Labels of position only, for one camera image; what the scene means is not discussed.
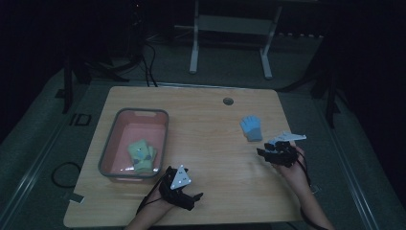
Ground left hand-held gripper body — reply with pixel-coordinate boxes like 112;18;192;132
158;164;196;212

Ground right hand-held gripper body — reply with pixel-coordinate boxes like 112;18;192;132
266;130;307;169

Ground green knit glove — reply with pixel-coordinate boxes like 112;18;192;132
147;145;158;168
127;139;155;173

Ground pink basin with grey rim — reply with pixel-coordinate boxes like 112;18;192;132
98;107;170;185

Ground person's right hand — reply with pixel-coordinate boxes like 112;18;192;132
277;143;309;190

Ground person's left hand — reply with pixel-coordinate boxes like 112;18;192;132
143;191;175;219

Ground black tripod stand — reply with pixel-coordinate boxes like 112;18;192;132
54;54;130;114
277;63;344;128

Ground right hand-held gripper cable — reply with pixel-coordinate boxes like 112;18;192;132
295;149;333;230

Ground hand-held gripper cable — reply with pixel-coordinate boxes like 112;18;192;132
136;173;169;215
295;149;333;230

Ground left hand-held gripper cable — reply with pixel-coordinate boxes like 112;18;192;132
136;173;169;215

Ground black floor cables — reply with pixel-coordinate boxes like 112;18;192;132
140;41;159;88

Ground black coiled floor cable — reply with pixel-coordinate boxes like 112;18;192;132
51;161;82;189

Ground white metal table frame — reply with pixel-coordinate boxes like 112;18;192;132
173;0;283;81

